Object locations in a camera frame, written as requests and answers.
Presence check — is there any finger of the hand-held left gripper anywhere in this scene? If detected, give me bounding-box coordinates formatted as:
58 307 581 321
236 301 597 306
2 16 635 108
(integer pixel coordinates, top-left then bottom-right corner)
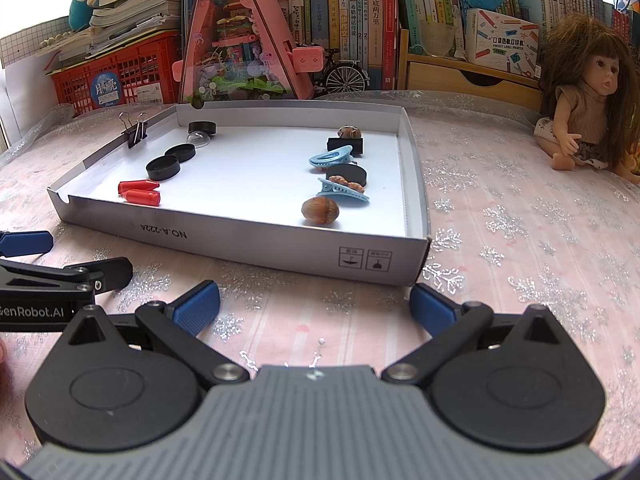
0 230 55 258
69 256 134 295

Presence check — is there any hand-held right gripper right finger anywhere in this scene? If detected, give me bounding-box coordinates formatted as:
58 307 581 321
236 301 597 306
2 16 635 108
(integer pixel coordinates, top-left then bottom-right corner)
381 282 582 387

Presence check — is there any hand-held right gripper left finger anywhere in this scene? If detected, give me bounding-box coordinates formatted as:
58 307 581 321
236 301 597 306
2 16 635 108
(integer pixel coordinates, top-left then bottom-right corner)
59 280 251 387

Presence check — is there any red bullet-shaped cap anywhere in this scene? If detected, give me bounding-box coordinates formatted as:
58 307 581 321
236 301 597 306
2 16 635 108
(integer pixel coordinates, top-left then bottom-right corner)
123 189 162 207
118 179 160 195

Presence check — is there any black round lid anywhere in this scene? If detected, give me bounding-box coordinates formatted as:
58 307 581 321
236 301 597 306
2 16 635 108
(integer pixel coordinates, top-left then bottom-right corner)
164 143 197 162
146 155 181 182

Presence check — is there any blue hair clip with bear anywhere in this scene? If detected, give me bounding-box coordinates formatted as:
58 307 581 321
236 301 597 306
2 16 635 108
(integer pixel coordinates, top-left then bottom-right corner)
316 175 371 207

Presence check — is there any black round puck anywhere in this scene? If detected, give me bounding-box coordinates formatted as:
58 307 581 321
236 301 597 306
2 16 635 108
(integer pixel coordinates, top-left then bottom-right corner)
326 162 371 187

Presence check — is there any white cardboard box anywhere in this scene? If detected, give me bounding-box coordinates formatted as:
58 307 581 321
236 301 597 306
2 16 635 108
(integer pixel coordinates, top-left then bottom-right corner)
46 100 431 287

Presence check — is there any wide black binder clip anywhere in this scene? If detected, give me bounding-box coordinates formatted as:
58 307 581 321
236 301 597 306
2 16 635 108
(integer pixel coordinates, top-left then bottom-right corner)
326 136 364 156

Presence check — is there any plain blue hair clip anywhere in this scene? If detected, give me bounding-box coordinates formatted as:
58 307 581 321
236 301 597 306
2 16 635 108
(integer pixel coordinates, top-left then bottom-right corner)
308 145 357 167

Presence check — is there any small black binder clip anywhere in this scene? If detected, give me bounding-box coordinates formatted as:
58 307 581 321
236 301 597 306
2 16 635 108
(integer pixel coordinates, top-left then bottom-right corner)
119 111 149 149

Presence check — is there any red plastic basket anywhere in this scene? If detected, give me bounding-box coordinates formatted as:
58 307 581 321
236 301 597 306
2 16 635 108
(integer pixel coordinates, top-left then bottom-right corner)
47 30 182 117

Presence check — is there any wooden drawer box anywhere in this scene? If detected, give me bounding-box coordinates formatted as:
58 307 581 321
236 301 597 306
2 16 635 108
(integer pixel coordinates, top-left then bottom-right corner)
404 52 543 111

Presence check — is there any blue plush toy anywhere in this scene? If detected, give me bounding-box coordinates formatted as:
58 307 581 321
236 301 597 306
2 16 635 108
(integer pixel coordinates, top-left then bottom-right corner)
67 0 98 33

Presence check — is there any black miniature bicycle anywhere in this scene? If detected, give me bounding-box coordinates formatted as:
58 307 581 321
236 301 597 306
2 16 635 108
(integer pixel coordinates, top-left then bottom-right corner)
320 49 371 96

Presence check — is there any stack of books and papers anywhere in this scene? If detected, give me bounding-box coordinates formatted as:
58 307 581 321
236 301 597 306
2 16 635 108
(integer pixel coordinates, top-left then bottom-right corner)
45 0 183 63

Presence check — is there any pink triangular toy house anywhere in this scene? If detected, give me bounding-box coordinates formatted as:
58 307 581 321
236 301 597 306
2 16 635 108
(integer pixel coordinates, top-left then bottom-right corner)
172 0 326 108

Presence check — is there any clear ribbed glass cup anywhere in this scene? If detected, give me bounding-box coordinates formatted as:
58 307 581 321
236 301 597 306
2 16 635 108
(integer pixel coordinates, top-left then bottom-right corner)
417 20 458 58

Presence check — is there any white printed carton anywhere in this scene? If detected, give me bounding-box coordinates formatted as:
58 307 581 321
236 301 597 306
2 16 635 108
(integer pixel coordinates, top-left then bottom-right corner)
466 8 541 78

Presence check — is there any long-haired doll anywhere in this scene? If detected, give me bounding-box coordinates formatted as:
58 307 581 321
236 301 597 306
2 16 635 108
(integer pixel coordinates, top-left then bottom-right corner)
532 12 640 186

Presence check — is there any row of upright shelf books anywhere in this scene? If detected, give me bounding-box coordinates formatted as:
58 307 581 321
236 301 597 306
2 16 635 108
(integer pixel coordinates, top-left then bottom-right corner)
265 0 401 93

